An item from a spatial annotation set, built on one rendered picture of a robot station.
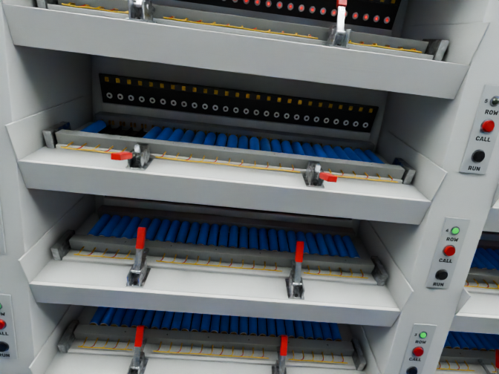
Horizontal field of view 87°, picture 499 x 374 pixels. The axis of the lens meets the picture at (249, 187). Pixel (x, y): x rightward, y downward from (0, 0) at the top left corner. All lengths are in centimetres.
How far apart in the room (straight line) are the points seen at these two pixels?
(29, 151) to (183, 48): 27
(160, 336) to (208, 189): 34
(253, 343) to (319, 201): 34
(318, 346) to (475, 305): 30
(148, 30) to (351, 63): 27
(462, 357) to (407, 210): 41
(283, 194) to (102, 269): 33
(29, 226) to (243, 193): 33
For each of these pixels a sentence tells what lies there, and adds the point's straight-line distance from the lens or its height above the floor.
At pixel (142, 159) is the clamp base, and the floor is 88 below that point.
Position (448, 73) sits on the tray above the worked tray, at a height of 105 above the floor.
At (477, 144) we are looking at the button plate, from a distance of 51.
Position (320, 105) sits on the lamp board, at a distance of 56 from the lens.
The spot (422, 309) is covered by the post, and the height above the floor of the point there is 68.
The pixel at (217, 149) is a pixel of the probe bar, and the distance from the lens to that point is 43.
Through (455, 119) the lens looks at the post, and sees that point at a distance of 48.
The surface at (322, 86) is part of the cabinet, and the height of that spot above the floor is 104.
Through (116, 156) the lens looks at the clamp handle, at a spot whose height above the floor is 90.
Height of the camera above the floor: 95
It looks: 13 degrees down
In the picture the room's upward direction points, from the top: 6 degrees clockwise
